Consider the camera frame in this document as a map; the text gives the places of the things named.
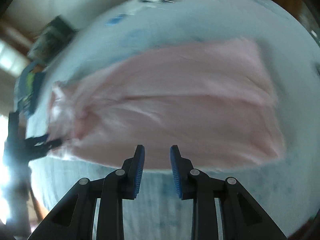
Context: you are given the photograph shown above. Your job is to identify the black gift bag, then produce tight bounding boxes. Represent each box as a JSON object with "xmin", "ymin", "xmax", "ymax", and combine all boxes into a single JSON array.
[{"xmin": 27, "ymin": 16, "xmax": 77, "ymax": 64}]

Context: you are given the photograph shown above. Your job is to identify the green folded garment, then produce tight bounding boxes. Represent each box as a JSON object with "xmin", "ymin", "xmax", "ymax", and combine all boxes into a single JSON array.
[{"xmin": 25, "ymin": 71, "xmax": 35, "ymax": 88}]

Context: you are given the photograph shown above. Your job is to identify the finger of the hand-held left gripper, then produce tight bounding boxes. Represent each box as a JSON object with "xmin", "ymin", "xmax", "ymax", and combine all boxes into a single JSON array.
[
  {"xmin": 25, "ymin": 134, "xmax": 51, "ymax": 146},
  {"xmin": 29, "ymin": 138, "xmax": 63, "ymax": 159}
]

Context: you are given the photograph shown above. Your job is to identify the pink garment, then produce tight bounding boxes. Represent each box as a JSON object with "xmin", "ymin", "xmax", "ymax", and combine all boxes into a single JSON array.
[{"xmin": 46, "ymin": 37, "xmax": 287, "ymax": 173}]

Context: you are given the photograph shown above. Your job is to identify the light blue striped tablecloth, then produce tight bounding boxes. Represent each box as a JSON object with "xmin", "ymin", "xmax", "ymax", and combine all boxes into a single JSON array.
[{"xmin": 14, "ymin": 0, "xmax": 320, "ymax": 240}]

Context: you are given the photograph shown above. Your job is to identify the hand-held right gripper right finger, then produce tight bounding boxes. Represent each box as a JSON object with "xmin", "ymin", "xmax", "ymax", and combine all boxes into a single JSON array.
[{"xmin": 170, "ymin": 145, "xmax": 288, "ymax": 240}]

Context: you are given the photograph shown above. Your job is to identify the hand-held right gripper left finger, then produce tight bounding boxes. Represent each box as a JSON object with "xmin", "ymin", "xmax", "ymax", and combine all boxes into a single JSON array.
[{"xmin": 29, "ymin": 144, "xmax": 145, "ymax": 240}]

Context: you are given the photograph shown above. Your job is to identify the dark blue folded garment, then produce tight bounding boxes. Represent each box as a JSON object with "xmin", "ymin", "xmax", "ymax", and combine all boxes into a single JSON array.
[{"xmin": 30, "ymin": 72, "xmax": 47, "ymax": 118}]

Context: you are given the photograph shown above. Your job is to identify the black white patterned garment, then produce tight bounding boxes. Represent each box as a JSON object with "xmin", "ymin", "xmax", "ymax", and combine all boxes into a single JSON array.
[{"xmin": 19, "ymin": 95, "xmax": 35, "ymax": 113}]

